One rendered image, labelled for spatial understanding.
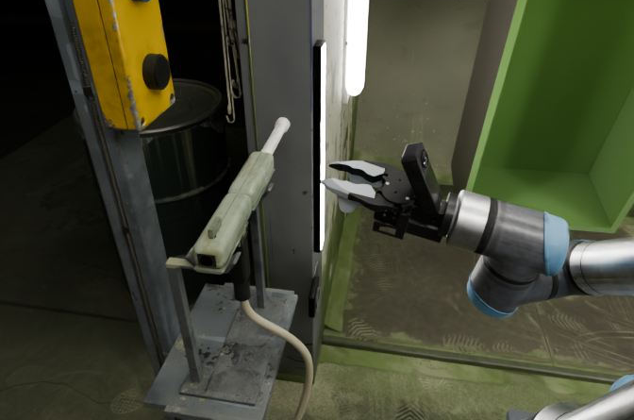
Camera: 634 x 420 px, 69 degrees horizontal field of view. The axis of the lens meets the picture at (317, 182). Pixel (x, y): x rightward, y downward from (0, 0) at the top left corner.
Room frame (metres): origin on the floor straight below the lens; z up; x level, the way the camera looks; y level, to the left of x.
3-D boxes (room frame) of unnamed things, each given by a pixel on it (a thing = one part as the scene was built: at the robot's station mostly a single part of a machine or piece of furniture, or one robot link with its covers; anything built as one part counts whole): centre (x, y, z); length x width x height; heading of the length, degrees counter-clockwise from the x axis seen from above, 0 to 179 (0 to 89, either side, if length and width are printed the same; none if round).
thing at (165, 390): (0.64, 0.18, 0.78); 0.31 x 0.23 x 0.01; 170
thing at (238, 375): (0.63, 0.16, 0.95); 0.26 x 0.15 x 0.32; 170
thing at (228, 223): (0.75, 0.12, 1.05); 0.49 x 0.05 x 0.23; 170
